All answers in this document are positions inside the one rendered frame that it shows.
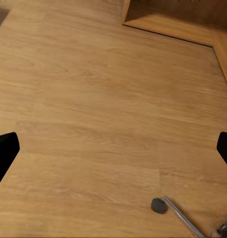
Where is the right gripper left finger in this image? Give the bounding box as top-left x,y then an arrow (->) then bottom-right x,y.
0,132 -> 20,182

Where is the swivel chair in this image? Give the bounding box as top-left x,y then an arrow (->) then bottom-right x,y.
151,196 -> 227,238

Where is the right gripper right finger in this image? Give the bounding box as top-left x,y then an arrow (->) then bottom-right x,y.
217,132 -> 227,164

